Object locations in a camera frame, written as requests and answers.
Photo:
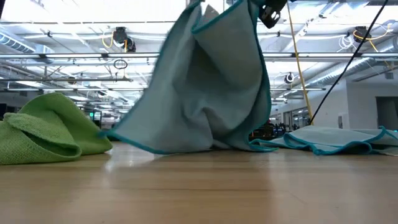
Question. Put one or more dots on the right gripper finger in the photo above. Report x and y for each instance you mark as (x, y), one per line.
(272, 12)

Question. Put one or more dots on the light blue microfiber towel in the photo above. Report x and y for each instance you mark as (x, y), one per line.
(202, 93)
(326, 137)

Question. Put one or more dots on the green microfiber towel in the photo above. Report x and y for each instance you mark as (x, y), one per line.
(46, 130)

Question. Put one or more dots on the dark grey door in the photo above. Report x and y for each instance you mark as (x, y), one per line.
(387, 113)

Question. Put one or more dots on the silver air duct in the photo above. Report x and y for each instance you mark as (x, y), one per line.
(342, 71)
(15, 43)

